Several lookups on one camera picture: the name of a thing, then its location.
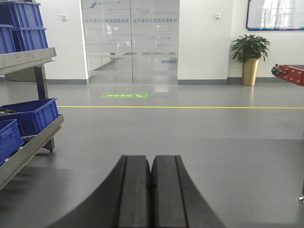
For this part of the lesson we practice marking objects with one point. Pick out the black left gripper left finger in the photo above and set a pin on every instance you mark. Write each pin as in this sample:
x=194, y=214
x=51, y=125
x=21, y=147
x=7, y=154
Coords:
x=120, y=201

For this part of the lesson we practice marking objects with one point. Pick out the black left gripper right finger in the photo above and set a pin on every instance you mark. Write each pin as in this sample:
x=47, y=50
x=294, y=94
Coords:
x=177, y=203

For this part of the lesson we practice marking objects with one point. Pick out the green floor sign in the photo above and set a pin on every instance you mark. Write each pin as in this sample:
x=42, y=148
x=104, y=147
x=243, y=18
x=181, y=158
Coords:
x=124, y=95

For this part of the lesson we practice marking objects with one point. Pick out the blue bin lower back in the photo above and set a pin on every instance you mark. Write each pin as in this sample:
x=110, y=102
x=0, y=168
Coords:
x=32, y=116

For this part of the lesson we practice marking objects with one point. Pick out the blue bin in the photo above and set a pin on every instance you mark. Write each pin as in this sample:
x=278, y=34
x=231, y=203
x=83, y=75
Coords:
x=26, y=39
x=21, y=14
x=10, y=138
x=6, y=39
x=32, y=116

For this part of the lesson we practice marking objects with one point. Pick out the blue bin lower front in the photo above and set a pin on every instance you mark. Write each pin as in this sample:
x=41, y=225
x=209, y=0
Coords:
x=10, y=138

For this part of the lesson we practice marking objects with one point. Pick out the gold plant pot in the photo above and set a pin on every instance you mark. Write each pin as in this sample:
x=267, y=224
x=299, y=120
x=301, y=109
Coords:
x=249, y=72

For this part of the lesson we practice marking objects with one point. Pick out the glass double door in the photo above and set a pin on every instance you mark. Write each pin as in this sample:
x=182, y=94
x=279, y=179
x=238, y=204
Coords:
x=131, y=41

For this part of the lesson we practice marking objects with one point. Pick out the metal shelving rack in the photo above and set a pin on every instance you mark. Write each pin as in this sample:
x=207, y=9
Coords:
x=25, y=62

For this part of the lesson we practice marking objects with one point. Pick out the green potted plant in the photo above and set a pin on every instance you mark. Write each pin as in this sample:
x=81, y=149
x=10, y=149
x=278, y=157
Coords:
x=250, y=46

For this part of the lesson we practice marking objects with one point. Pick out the blue bin top middle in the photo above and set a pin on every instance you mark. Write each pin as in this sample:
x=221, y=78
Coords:
x=26, y=39

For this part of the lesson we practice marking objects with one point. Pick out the blue bin top left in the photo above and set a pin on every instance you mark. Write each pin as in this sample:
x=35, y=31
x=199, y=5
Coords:
x=6, y=39

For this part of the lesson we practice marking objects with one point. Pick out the blue bin top upper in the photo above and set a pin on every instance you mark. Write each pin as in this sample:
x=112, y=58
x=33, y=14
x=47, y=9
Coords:
x=21, y=14

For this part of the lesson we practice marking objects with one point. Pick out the white wall switch right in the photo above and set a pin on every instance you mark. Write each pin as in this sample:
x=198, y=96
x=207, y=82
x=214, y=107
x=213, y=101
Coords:
x=217, y=15

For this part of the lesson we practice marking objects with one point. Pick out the white wall switch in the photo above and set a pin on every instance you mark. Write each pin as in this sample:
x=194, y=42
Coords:
x=64, y=17
x=217, y=15

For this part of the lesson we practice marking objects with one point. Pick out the white wall switch left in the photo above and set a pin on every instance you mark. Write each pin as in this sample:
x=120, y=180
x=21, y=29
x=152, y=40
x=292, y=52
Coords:
x=64, y=17

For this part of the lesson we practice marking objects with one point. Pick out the blue framed wall board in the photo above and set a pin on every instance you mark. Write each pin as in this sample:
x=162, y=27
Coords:
x=275, y=15

